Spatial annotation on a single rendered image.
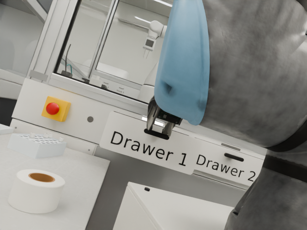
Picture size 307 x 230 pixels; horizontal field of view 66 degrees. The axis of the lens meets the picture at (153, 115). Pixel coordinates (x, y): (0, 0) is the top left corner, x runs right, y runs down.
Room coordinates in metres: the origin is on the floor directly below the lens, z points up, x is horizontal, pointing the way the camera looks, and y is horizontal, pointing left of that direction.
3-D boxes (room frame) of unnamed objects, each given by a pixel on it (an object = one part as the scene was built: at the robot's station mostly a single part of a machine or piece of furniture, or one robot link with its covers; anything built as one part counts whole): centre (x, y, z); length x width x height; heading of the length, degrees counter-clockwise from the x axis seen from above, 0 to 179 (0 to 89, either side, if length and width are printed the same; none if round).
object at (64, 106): (0.80, 0.32, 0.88); 0.07 x 0.05 x 0.07; 96
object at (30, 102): (1.34, 0.00, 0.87); 1.02 x 0.95 x 0.14; 96
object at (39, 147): (0.64, 0.27, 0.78); 0.12 x 0.08 x 0.04; 169
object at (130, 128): (0.70, -0.02, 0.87); 0.29 x 0.02 x 0.11; 96
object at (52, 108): (0.77, 0.32, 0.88); 0.04 x 0.03 x 0.04; 96
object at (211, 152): (0.89, -0.32, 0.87); 0.29 x 0.02 x 0.11; 96
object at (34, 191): (0.36, 0.13, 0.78); 0.07 x 0.07 x 0.04
